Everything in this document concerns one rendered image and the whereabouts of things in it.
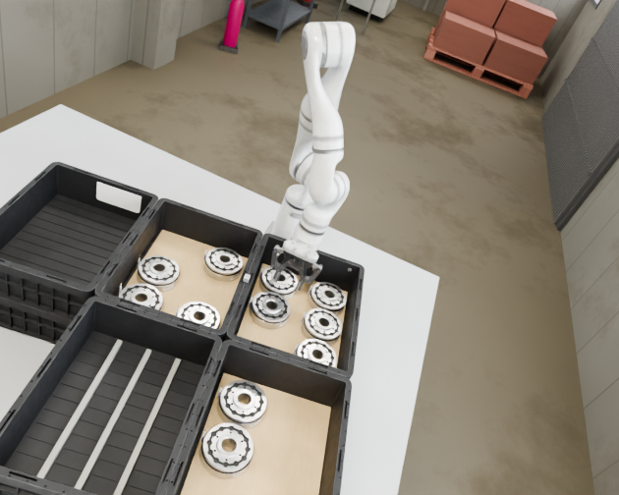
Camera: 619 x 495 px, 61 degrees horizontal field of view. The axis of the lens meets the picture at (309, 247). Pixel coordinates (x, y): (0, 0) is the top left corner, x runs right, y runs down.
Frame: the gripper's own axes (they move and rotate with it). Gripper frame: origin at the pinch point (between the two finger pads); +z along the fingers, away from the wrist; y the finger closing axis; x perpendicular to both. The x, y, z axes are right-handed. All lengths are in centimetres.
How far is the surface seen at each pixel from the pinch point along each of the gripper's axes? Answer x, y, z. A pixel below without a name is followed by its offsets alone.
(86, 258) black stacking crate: 16, 49, 8
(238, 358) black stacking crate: 31.2, 2.4, 0.5
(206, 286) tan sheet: 8.6, 18.8, 6.0
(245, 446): 47.7, -6.6, 4.1
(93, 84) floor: -206, 181, 83
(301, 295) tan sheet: -2.4, -4.9, 4.5
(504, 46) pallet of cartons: -561, -106, 7
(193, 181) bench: -50, 48, 17
